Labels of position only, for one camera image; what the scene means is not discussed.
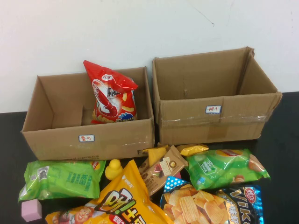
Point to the green cucumber chips bag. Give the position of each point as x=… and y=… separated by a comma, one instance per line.
x=222, y=168

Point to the red shrimp snack bag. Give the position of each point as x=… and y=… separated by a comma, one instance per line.
x=109, y=102

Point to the blue ridged chips bag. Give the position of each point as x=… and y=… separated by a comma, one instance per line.
x=187, y=205

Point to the long brown biscuit packet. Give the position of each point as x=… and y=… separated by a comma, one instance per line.
x=163, y=172

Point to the light pink foam cube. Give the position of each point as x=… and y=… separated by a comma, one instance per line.
x=31, y=210

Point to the white sticker red writing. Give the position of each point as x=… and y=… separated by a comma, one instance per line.
x=213, y=109
x=86, y=138

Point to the yellow rubber duck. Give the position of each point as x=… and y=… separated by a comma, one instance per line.
x=113, y=170

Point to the green chips bag barcode side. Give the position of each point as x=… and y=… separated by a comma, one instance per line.
x=70, y=179

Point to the taped cardboard box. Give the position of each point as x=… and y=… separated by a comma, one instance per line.
x=187, y=126

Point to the tan small snack packet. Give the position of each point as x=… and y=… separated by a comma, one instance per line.
x=161, y=145

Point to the yellow small snack packet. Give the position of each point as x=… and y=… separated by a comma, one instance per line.
x=191, y=150
x=154, y=155

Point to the cardboard box with red-lettered label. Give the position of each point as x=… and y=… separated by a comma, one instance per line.
x=112, y=144

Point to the yellow potato fries snack bag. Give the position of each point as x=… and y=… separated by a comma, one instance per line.
x=121, y=198

